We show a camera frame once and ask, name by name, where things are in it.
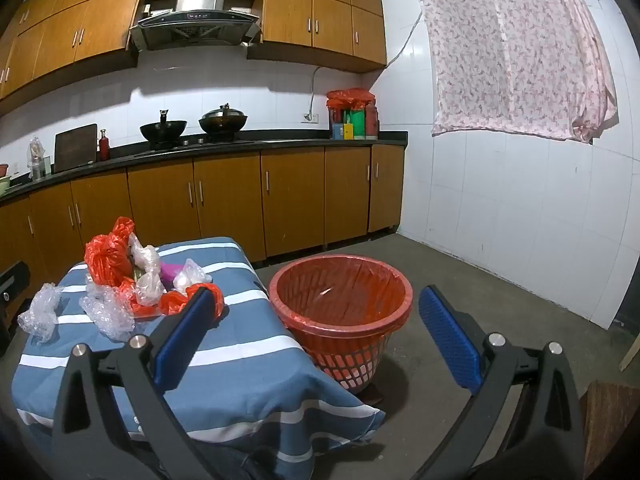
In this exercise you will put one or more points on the black wok with lid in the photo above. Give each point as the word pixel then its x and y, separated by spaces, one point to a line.
pixel 222 121

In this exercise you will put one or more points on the wooden upper cabinets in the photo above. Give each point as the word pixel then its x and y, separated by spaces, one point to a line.
pixel 320 15
pixel 65 30

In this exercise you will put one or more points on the large red plastic bag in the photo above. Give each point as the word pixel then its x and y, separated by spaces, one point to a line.
pixel 106 255

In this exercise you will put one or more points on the black open wok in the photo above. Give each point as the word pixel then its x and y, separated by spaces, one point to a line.
pixel 162 130

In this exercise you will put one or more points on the wooden base cabinet row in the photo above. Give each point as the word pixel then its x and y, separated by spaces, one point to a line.
pixel 225 200

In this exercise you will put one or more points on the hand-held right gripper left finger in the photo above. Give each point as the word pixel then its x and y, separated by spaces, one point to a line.
pixel 177 340

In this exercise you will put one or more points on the black kitchen countertop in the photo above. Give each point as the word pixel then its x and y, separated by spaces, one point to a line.
pixel 280 137

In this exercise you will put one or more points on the white wall outlet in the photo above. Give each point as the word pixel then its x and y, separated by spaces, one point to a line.
pixel 310 117

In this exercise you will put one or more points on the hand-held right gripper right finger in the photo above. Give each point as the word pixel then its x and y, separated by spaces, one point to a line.
pixel 450 340

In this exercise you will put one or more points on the small bubble wrap piece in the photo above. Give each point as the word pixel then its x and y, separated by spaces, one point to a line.
pixel 37 312

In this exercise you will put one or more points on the red plastic basket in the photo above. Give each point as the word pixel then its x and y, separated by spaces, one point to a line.
pixel 350 355

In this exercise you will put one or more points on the small red plastic bag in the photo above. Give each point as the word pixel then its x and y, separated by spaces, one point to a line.
pixel 172 302

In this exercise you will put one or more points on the steel range hood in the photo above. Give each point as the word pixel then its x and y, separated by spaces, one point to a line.
pixel 197 15

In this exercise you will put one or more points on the large bubble wrap sheet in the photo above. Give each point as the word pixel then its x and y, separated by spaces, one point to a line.
pixel 107 312

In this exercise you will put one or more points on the pink floral curtain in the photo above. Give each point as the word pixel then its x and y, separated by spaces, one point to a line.
pixel 515 50

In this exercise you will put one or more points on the blue white striped cloth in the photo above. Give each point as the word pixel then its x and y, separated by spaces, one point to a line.
pixel 250 360

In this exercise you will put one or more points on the red bottle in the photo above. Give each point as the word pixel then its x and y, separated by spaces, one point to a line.
pixel 104 147

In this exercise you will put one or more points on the blue yellow box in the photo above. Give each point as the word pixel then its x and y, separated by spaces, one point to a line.
pixel 343 131

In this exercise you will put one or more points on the built-in gas stove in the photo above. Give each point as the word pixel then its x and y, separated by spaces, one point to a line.
pixel 200 144

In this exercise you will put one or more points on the red jar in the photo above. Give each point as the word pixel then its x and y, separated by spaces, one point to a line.
pixel 372 120

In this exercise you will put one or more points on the red bag over containers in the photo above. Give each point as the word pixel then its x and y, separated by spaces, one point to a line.
pixel 350 97

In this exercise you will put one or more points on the white plastic bag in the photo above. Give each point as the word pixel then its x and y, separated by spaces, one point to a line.
pixel 192 275

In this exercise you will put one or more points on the clear plastic bag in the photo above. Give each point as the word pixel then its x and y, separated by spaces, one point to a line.
pixel 147 275

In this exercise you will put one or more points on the brown wooden stool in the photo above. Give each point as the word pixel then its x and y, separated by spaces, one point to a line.
pixel 610 430

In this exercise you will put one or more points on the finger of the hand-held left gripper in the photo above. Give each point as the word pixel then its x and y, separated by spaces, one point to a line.
pixel 12 285

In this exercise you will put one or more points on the green box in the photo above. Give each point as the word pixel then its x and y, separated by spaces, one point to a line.
pixel 358 125

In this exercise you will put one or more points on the dark cutting board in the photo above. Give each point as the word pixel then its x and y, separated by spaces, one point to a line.
pixel 75 147

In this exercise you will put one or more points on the purple plastic bag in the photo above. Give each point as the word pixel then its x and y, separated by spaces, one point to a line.
pixel 169 274

